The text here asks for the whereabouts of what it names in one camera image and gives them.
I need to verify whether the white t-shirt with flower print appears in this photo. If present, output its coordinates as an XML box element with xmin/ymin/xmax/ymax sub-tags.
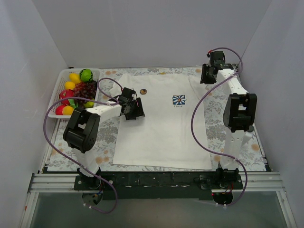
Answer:
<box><xmin>110</xmin><ymin>74</ymin><xmax>212</xmax><ymax>170</ymax></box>

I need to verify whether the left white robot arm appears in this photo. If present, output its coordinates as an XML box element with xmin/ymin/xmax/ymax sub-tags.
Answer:
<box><xmin>63</xmin><ymin>87</ymin><xmax>145</xmax><ymax>190</ymax></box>

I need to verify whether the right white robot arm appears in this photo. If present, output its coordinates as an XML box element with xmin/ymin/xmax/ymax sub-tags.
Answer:
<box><xmin>199</xmin><ymin>47</ymin><xmax>257</xmax><ymax>189</ymax></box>

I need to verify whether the yellow green toy fruit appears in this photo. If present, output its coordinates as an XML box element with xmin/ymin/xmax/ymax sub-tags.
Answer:
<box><xmin>84</xmin><ymin>101</ymin><xmax>94</xmax><ymax>108</ymax></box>

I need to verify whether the purple toy grape bunch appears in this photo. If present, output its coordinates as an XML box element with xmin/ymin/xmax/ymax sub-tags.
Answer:
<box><xmin>73</xmin><ymin>80</ymin><xmax>97</xmax><ymax>100</ymax></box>

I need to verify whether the green toy watermelon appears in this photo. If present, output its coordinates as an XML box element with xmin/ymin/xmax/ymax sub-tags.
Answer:
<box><xmin>79</xmin><ymin>69</ymin><xmax>93</xmax><ymax>82</ymax></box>

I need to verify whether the yellow toy lemon upper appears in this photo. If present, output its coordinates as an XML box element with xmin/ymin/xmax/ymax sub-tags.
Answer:
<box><xmin>69</xmin><ymin>73</ymin><xmax>81</xmax><ymax>84</ymax></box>

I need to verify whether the yellow toy lemon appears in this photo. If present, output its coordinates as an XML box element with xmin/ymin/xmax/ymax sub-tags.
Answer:
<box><xmin>69</xmin><ymin>73</ymin><xmax>81</xmax><ymax>84</ymax></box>
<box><xmin>65</xmin><ymin>81</ymin><xmax>76</xmax><ymax>90</ymax></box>

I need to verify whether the red toy dragon fruit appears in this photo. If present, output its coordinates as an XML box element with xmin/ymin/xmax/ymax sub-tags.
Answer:
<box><xmin>59</xmin><ymin>89</ymin><xmax>74</xmax><ymax>105</ymax></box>

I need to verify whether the red yellow toy mango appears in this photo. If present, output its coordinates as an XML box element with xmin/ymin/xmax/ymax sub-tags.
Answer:
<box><xmin>56</xmin><ymin>105</ymin><xmax>74</xmax><ymax>115</ymax></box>

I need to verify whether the yellow toy lemon lower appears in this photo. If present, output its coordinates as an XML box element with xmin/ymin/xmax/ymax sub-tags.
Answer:
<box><xmin>65</xmin><ymin>81</ymin><xmax>76</xmax><ymax>90</ymax></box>

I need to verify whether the white plastic fruit basket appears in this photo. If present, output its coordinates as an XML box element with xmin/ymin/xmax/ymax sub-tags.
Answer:
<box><xmin>48</xmin><ymin>68</ymin><xmax>102</xmax><ymax>119</ymax></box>

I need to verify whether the white bottle with black cap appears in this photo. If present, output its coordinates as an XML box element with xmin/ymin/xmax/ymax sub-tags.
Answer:
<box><xmin>241</xmin><ymin>125</ymin><xmax>255</xmax><ymax>147</ymax></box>

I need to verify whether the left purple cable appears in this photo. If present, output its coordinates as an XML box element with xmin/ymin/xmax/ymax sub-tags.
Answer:
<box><xmin>43</xmin><ymin>77</ymin><xmax>119</xmax><ymax>214</ymax></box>

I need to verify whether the purple cable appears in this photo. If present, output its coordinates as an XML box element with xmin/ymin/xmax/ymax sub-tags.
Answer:
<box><xmin>190</xmin><ymin>47</ymin><xmax>248</xmax><ymax>207</ymax></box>
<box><xmin>43</xmin><ymin>77</ymin><xmax>119</xmax><ymax>214</ymax></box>

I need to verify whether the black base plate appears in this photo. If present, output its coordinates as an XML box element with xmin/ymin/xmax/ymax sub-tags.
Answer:
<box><xmin>74</xmin><ymin>171</ymin><xmax>244</xmax><ymax>200</ymax></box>

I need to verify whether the aluminium frame rail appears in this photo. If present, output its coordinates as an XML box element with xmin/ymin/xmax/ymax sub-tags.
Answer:
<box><xmin>28</xmin><ymin>172</ymin><xmax>285</xmax><ymax>193</ymax></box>

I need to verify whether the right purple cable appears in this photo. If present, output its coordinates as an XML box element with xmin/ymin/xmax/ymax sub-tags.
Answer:
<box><xmin>190</xmin><ymin>47</ymin><xmax>248</xmax><ymax>207</ymax></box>

